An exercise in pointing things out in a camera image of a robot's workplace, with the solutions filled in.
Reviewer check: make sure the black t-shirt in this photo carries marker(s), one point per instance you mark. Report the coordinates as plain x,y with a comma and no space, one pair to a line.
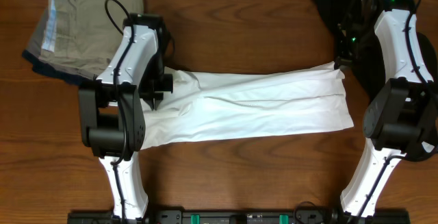
378,40

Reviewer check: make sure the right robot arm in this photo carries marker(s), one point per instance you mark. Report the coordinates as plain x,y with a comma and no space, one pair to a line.
398,125

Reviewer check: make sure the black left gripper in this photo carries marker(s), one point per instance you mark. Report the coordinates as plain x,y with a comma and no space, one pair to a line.
155,98

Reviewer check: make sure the white printed t-shirt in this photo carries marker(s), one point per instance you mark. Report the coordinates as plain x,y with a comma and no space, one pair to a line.
222,106

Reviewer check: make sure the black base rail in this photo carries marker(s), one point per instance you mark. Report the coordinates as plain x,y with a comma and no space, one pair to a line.
304,214

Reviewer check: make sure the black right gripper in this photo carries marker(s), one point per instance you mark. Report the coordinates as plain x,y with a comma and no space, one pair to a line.
343,59

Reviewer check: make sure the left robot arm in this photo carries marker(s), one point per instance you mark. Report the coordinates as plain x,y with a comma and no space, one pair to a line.
113,125

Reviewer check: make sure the folded navy garment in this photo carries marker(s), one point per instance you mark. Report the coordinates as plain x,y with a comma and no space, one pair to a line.
48,71

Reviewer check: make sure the folded khaki trousers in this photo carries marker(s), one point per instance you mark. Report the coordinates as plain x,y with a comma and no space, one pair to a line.
80,37

